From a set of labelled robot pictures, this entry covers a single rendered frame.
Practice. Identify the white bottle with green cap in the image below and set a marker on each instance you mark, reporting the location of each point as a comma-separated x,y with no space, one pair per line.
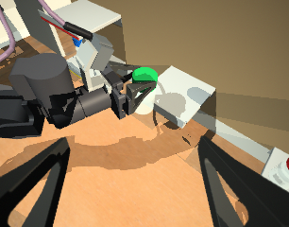
144,74

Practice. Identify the white bottle with red cap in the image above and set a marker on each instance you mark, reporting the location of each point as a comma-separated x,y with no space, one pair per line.
280,174

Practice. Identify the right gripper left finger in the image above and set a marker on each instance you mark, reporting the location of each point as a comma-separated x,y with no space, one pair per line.
17,183

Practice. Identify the white bottle with blue cap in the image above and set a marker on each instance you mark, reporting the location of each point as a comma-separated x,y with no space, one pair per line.
76,43

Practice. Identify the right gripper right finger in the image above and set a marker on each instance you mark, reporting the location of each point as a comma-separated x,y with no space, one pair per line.
267,204

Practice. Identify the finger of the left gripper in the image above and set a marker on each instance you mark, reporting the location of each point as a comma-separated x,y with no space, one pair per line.
121,66
134,88

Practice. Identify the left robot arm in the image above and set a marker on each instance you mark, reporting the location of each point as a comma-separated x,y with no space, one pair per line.
44,79

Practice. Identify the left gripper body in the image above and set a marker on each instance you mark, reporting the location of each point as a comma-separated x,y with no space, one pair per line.
102,91

